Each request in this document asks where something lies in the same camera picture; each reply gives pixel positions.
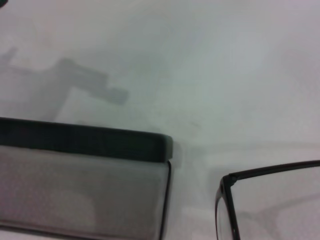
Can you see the black glasses case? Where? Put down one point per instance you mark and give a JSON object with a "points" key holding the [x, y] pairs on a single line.
{"points": [[75, 140]]}

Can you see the black glasses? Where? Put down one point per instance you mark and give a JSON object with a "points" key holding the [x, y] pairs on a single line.
{"points": [[275, 168]]}

